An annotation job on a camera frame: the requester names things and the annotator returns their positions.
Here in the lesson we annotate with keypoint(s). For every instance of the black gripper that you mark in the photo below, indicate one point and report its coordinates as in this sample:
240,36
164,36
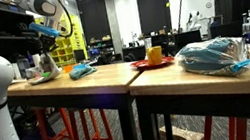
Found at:
48,41

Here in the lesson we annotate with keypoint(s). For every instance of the grey knitted cotton cloth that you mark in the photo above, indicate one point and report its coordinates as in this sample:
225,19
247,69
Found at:
47,70

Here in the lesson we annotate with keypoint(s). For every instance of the white paper roll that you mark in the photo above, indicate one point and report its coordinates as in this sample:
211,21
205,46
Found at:
36,60

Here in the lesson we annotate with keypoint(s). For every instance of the green plastic bowl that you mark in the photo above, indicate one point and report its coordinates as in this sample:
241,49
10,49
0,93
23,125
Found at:
45,74

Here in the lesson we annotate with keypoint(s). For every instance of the orange plastic bowl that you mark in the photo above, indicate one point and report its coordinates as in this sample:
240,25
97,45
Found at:
67,69

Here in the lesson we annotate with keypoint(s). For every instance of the yellow bin rack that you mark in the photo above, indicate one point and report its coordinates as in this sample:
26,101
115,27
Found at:
76,37

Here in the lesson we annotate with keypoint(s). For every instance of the black computer monitor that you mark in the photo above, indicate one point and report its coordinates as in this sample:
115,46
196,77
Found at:
79,55

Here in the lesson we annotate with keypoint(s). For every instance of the blue plastic bowl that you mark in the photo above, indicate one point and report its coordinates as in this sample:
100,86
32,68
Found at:
79,66

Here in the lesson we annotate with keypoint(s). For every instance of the teal folded towel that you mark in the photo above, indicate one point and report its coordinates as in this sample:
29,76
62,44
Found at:
81,72

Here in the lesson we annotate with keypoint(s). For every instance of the orange metal stool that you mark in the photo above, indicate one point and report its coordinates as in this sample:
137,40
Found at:
43,127
107,130
240,129

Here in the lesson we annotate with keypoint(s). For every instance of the red plate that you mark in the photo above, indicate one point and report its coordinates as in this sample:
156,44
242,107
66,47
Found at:
141,65

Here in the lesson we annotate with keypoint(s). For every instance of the yellow mug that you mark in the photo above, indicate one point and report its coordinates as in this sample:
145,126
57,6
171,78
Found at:
154,55

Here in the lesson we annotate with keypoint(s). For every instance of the black slanted pole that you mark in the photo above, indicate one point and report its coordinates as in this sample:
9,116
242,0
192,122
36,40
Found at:
181,2

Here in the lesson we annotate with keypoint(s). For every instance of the brown paper bag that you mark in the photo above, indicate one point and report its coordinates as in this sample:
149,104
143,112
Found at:
183,138

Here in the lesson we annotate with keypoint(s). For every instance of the clear bag of teal cloths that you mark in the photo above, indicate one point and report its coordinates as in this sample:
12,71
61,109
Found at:
214,59

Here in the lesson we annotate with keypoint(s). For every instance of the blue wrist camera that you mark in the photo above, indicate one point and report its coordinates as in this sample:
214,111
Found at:
42,29

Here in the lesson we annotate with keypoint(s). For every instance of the wooden top black frame table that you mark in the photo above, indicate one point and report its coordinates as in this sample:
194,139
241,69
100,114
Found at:
184,81
99,80

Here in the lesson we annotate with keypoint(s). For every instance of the round wall clock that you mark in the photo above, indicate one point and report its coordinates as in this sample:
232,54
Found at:
209,5

